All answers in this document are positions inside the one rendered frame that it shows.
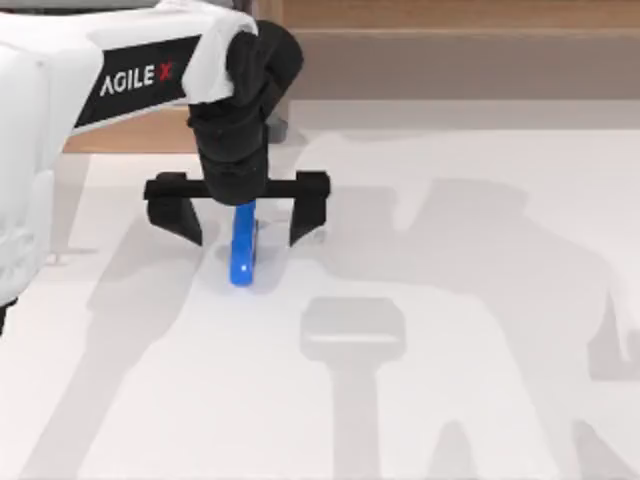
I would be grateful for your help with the pale grey rounded box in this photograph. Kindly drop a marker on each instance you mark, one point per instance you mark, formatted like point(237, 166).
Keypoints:
point(278, 129)

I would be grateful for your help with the wooden cupboard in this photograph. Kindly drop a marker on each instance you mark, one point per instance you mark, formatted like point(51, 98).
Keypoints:
point(450, 60)

